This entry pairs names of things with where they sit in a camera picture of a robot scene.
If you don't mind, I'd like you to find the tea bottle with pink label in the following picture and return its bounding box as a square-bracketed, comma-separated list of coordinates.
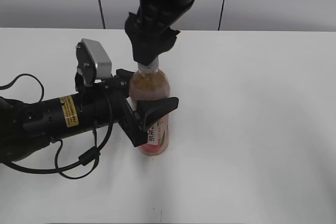
[130, 69, 170, 156]

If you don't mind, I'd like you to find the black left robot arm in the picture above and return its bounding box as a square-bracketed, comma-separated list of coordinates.
[1, 69, 179, 164]

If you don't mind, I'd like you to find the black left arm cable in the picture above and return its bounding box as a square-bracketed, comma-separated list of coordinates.
[0, 73, 114, 180]

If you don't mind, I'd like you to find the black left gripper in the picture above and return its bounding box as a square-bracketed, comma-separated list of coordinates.
[93, 69, 179, 147]

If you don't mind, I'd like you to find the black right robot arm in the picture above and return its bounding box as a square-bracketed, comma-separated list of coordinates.
[124, 0, 195, 66]

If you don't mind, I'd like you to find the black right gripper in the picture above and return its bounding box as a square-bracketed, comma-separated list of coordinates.
[124, 0, 195, 63]

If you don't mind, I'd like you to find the white bottle cap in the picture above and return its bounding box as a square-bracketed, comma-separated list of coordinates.
[138, 57, 159, 74]

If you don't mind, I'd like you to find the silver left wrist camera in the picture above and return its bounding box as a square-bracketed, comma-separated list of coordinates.
[76, 38, 112, 87]

